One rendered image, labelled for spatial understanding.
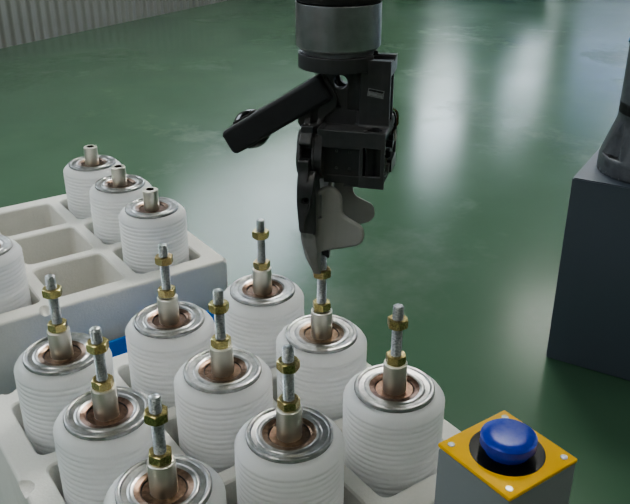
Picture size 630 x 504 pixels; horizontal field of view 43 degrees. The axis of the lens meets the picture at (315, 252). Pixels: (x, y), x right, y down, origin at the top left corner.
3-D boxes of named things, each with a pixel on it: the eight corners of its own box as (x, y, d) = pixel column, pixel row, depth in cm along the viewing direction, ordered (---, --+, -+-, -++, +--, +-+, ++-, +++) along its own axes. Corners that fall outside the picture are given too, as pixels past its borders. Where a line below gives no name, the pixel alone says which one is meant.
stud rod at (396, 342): (401, 378, 74) (405, 308, 71) (390, 379, 74) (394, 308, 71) (399, 372, 75) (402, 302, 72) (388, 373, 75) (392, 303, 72)
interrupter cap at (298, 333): (363, 354, 81) (363, 348, 81) (288, 358, 80) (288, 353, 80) (351, 316, 88) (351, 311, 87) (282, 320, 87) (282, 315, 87)
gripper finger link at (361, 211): (371, 262, 81) (371, 182, 76) (314, 256, 82) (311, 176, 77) (376, 245, 83) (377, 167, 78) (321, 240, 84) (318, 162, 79)
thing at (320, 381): (369, 495, 88) (374, 356, 80) (282, 502, 87) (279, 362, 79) (355, 439, 96) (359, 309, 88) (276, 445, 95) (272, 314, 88)
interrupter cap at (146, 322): (122, 336, 84) (121, 330, 84) (151, 302, 91) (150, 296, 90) (190, 345, 82) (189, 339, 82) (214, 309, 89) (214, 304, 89)
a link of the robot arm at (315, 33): (284, 5, 66) (309, -8, 73) (285, 60, 68) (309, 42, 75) (374, 8, 65) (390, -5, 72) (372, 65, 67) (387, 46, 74)
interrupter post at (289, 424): (308, 438, 69) (308, 407, 67) (286, 450, 67) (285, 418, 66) (292, 425, 71) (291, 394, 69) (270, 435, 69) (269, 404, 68)
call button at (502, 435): (504, 431, 60) (507, 409, 59) (546, 460, 57) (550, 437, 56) (466, 451, 58) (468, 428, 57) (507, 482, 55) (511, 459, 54)
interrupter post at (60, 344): (73, 363, 79) (68, 334, 78) (48, 364, 79) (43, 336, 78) (76, 350, 82) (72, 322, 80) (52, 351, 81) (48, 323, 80)
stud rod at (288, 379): (297, 422, 68) (296, 347, 65) (287, 426, 68) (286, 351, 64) (290, 416, 69) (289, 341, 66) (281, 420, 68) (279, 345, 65)
